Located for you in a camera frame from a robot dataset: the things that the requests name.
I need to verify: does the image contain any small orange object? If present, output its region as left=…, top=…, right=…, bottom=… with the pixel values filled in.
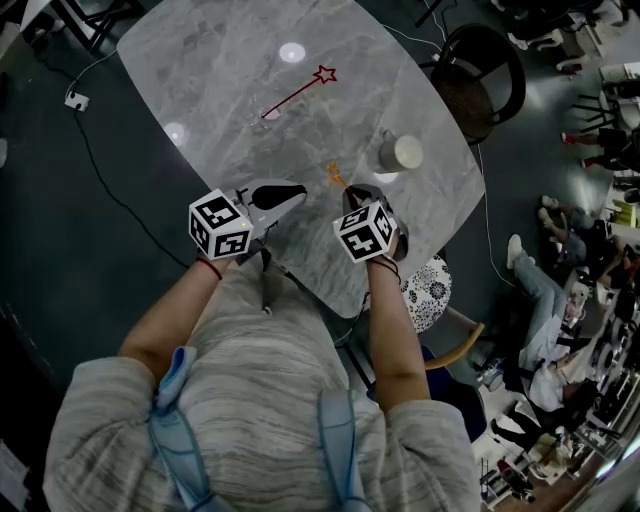
left=325, top=162, right=354, bottom=197

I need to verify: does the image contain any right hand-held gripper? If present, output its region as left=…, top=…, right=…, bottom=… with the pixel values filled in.
left=333, top=185, right=412, bottom=264

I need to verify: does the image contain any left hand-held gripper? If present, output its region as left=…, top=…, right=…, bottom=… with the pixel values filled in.
left=188, top=178, right=308, bottom=267

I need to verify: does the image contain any wooden chair with floral cushion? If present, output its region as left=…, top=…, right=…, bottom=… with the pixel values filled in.
left=401, top=254, right=486, bottom=371

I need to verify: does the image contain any red string bracelet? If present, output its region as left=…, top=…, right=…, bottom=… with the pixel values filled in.
left=195, top=257, right=224, bottom=280

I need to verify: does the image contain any white ceramic cup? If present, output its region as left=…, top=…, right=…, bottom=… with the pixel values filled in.
left=377, top=128, right=425, bottom=174

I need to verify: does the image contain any white floor cable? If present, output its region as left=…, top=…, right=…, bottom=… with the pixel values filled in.
left=477, top=143, right=517, bottom=289
left=68, top=48, right=120, bottom=96

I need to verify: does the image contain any black floor cable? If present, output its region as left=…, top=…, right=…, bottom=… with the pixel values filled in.
left=73, top=108, right=194, bottom=269

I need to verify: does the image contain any person's right forearm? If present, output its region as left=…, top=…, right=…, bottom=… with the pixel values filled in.
left=364, top=254, right=432, bottom=414

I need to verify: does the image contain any star-tipped wand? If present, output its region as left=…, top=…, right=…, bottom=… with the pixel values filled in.
left=259, top=64, right=338, bottom=120

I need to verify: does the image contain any black wicker chair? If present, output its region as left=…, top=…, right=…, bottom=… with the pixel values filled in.
left=429, top=23, right=527, bottom=147

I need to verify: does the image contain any dark blue chair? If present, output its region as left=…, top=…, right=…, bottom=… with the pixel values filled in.
left=422, top=344, right=489, bottom=444

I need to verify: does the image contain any person's left forearm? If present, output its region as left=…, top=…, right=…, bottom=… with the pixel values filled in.
left=118, top=257, right=236, bottom=381

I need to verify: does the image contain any person's grey striped sweater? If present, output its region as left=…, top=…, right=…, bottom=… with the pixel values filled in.
left=42, top=269, right=481, bottom=512

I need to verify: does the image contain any light blue shoulder strap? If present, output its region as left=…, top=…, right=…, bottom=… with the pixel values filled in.
left=316, top=389, right=374, bottom=512
left=147, top=345, right=226, bottom=512

